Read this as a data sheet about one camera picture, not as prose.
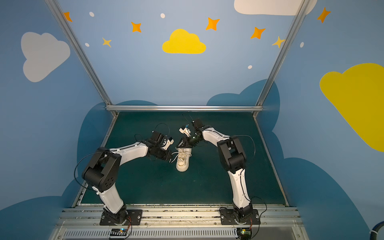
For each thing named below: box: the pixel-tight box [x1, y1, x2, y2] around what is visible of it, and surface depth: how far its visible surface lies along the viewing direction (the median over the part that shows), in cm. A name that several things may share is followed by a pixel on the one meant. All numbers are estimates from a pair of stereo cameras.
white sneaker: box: [171, 146, 192, 172], surface depth 92 cm
